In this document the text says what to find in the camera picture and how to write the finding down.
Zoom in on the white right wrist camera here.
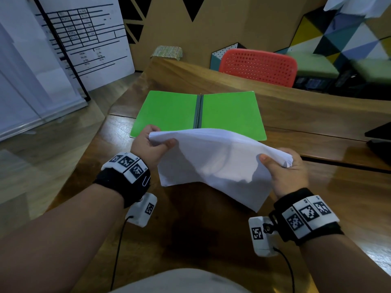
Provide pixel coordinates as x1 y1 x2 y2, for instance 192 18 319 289
248 216 280 258

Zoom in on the black wristband with markers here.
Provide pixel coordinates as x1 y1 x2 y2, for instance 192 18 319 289
93 151 151 208
268 188 344 246

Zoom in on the person's right hand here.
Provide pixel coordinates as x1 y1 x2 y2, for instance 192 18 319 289
259 148 309 199

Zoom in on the person's left hand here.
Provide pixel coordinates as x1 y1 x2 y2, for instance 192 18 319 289
130 125 178 171

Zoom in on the person's right forearm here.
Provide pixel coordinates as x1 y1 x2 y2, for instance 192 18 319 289
299 234 391 293

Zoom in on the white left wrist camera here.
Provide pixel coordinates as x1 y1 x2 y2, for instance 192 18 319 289
125 192 158 228

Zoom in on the green bench cushion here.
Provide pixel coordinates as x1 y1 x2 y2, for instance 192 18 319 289
351 59 391 86
287 51 340 79

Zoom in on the person's left forearm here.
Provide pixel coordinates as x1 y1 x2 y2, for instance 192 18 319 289
0 183 124 293

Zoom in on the colourful triangle patterned backrest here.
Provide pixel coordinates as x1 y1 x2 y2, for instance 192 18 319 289
275 6 391 69

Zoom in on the white banner panel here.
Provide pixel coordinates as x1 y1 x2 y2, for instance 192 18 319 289
0 0 88 141

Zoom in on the wooden lattice shelf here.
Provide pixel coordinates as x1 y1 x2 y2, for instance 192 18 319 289
117 0 149 45

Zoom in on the patterned woven box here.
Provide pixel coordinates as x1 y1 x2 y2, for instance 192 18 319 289
150 45 183 61

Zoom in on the black camera cable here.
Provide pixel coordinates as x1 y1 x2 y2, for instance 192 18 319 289
110 215 134 290
273 247 295 293

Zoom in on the black left wristband with markers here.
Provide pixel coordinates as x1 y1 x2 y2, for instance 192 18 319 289
93 151 151 208

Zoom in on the black right wristband with markers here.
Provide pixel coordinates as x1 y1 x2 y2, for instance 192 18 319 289
268 188 344 246

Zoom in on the black left camera cable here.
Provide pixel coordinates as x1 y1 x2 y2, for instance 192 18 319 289
110 215 134 290

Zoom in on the white board with chart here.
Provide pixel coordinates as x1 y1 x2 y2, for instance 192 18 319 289
33 0 136 92

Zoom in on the green folder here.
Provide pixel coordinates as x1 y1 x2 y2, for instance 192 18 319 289
130 90 267 141

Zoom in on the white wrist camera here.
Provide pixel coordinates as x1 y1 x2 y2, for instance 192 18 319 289
125 192 158 228
248 216 280 258

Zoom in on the person's beige clothing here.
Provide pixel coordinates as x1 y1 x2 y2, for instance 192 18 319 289
110 268 251 293

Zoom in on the pile of white papers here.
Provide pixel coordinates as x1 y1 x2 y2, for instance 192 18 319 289
149 128 294 212

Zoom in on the teal white dotted box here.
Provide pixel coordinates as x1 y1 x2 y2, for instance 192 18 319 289
210 42 246 72

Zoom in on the black laptop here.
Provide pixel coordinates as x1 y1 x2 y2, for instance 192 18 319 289
365 122 391 167

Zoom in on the red perforated chair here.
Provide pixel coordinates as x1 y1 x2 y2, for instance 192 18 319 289
218 48 298 88

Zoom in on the black right camera cable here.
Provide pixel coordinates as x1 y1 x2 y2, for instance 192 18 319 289
273 247 295 293

